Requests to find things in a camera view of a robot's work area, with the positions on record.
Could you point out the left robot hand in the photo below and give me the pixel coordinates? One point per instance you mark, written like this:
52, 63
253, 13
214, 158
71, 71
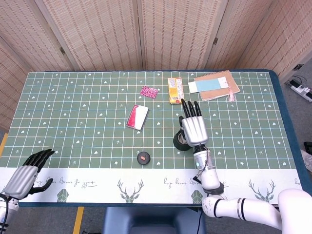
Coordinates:
20, 179

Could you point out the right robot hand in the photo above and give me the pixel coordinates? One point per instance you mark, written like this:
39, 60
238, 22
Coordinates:
195, 129

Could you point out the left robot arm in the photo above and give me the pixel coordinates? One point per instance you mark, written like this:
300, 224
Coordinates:
7, 212

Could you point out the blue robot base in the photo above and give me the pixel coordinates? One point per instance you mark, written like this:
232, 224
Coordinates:
151, 219

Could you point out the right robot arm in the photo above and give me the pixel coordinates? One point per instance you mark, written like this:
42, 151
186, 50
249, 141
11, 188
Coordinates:
243, 207

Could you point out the black cast iron teapot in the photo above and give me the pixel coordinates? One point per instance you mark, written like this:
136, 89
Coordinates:
179, 143

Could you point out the black teapot lid wooden knob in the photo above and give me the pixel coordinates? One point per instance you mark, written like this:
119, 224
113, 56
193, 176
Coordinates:
143, 158

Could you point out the yellow cardboard box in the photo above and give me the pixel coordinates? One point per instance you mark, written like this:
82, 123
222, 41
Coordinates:
175, 91

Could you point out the kraft spiral notebook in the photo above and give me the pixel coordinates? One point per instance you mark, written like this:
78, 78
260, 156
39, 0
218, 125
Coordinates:
219, 91

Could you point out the light blue card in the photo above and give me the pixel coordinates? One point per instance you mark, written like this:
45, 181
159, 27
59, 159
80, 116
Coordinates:
207, 85

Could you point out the pink tassel bookmark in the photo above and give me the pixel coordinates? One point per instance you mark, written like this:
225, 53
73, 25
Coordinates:
231, 93

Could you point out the pink patterned pouch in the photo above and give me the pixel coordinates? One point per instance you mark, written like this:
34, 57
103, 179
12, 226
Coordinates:
149, 92

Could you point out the red flat case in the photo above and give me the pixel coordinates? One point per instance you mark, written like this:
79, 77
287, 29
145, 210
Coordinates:
136, 118

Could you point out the green grid tablecloth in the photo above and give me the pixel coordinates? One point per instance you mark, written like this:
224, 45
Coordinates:
85, 122

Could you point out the white power strip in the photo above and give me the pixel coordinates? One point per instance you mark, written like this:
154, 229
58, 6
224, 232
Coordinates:
302, 90

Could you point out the woven folding screen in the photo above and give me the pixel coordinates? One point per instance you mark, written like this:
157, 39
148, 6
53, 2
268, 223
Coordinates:
102, 34

